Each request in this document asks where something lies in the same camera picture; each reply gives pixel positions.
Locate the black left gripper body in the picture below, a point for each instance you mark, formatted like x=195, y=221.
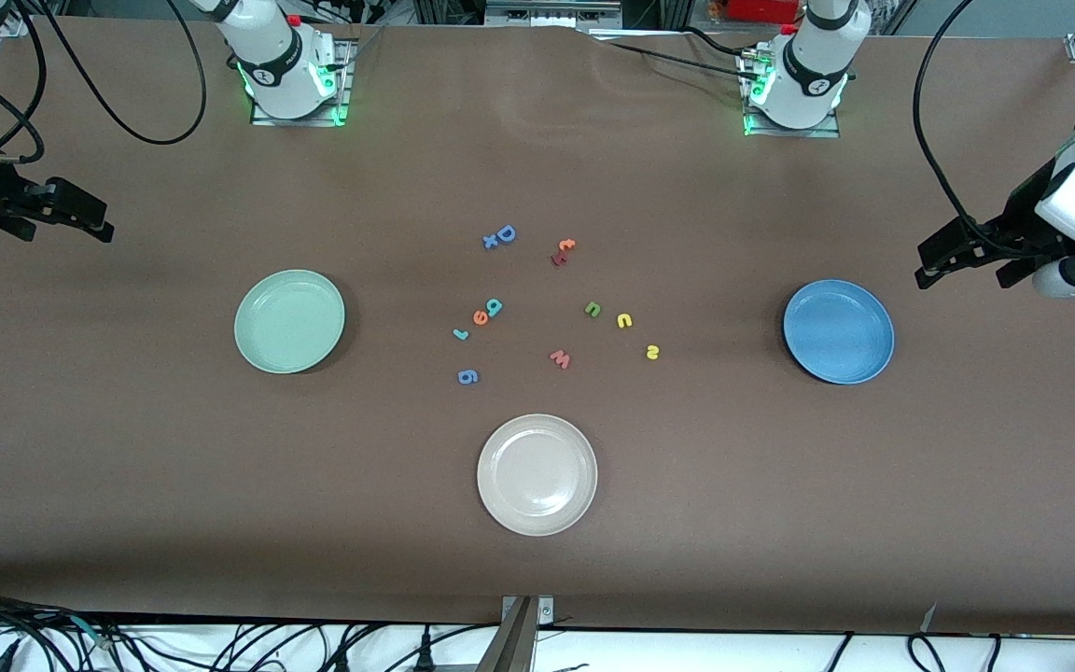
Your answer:
x=1020, y=220

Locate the teal foam letter a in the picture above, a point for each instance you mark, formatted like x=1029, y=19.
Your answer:
x=494, y=307

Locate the blue plate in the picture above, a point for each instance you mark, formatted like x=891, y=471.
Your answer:
x=838, y=331

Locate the light green plate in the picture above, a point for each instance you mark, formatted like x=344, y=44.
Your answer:
x=289, y=322

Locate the brown table cover sheet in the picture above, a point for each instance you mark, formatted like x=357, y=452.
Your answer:
x=127, y=467

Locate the red box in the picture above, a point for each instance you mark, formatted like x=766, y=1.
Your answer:
x=761, y=9

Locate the coral foam letter w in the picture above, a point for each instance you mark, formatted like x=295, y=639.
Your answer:
x=560, y=359

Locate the blue foam number 6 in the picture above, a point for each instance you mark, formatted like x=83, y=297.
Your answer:
x=467, y=376

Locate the blue foam letter D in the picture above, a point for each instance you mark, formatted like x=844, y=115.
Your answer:
x=506, y=233

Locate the grey metal box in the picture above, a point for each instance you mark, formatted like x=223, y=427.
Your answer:
x=551, y=11

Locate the beige plate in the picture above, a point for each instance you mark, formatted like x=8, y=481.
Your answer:
x=537, y=474

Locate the aluminium frame rail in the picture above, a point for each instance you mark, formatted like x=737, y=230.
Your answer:
x=13, y=25

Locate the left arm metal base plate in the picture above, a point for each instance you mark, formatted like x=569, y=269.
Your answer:
x=780, y=132

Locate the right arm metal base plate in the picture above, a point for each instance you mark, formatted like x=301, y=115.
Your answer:
x=344, y=84

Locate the metal table edge bracket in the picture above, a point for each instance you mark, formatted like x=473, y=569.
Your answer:
x=514, y=639

